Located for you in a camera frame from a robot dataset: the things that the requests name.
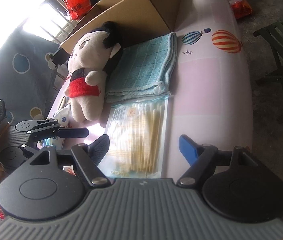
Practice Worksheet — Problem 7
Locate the blue white bandage box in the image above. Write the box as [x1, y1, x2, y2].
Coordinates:
[40, 105, 71, 150]

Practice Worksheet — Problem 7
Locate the cotton swabs plastic bag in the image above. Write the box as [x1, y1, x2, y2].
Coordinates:
[98, 95, 169, 179]

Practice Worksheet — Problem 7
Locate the plush doll red shirt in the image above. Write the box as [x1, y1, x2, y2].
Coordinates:
[65, 21, 123, 122]

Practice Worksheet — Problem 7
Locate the light blue checked towel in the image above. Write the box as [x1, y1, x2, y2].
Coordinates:
[105, 32, 177, 103]

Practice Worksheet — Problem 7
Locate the dark patterned bed sheet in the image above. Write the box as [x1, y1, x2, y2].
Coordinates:
[0, 28, 59, 125]

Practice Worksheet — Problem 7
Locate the red plastic bag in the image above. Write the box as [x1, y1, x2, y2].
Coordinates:
[64, 0, 92, 20]

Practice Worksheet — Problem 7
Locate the brown cardboard box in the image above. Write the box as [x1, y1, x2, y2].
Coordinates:
[60, 0, 181, 53]

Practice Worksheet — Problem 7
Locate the red white bag on floor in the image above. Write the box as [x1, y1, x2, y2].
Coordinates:
[228, 0, 253, 20]

